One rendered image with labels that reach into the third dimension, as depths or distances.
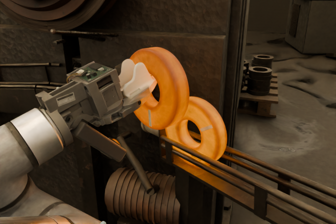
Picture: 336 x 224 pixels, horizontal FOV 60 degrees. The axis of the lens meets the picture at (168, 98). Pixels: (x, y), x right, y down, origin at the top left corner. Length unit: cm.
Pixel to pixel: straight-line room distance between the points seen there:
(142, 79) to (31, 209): 26
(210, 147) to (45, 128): 33
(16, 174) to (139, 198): 41
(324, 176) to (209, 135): 136
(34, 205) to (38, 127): 11
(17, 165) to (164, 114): 25
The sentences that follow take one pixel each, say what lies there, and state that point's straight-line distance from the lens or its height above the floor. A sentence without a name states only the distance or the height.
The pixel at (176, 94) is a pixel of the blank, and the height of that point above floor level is 84.
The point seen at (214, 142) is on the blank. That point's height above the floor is 71.
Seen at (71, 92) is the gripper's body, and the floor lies 86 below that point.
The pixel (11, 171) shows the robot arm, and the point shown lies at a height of 79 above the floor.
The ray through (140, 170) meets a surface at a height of 57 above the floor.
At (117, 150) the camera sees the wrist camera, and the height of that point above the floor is 74.
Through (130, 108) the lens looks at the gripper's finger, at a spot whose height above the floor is 82.
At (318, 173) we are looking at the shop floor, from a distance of 192.
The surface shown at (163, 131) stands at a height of 68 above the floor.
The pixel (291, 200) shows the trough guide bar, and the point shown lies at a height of 71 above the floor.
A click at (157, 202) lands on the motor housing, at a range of 77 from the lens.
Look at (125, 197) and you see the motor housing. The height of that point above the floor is 50.
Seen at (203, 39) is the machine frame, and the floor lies 87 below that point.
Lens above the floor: 101
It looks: 22 degrees down
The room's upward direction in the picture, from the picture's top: straight up
